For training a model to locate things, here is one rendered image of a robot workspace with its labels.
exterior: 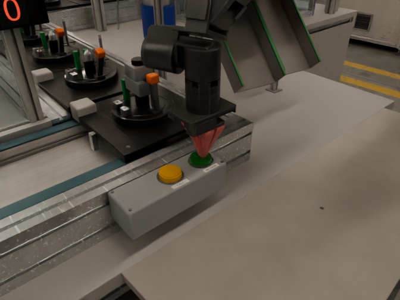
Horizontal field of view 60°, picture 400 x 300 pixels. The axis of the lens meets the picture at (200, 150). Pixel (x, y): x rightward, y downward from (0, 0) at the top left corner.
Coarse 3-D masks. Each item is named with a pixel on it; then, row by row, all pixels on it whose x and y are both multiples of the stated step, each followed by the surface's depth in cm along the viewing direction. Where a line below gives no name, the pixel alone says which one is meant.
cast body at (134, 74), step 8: (128, 64) 71; (136, 64) 70; (128, 72) 72; (136, 72) 70; (144, 72) 71; (152, 72) 73; (128, 80) 74; (136, 80) 71; (128, 88) 75; (136, 88) 72; (144, 88) 72
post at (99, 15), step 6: (90, 0) 169; (96, 0) 167; (102, 0) 169; (96, 6) 168; (102, 6) 170; (96, 12) 169; (102, 12) 171; (96, 18) 171; (102, 18) 173; (96, 24) 174; (102, 24) 175; (96, 30) 176
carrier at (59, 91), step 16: (80, 64) 94; (112, 64) 104; (48, 80) 94; (64, 80) 94; (80, 80) 89; (96, 80) 89; (112, 80) 91; (64, 96) 85; (80, 96) 85; (96, 96) 85; (112, 96) 87
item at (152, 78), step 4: (148, 76) 69; (152, 76) 68; (156, 76) 69; (144, 80) 71; (148, 80) 69; (152, 80) 69; (156, 80) 69; (152, 84) 69; (156, 84) 70; (152, 88) 70; (156, 88) 71; (152, 92) 70; (156, 92) 71; (152, 96) 71; (156, 96) 71; (152, 100) 72; (156, 100) 72; (152, 104) 72; (156, 104) 72; (152, 108) 73; (156, 108) 73
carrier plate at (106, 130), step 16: (176, 96) 85; (96, 112) 78; (96, 128) 73; (112, 128) 73; (128, 128) 73; (144, 128) 73; (160, 128) 73; (176, 128) 73; (112, 144) 67; (128, 144) 67; (144, 144) 67; (160, 144) 69; (128, 160) 65
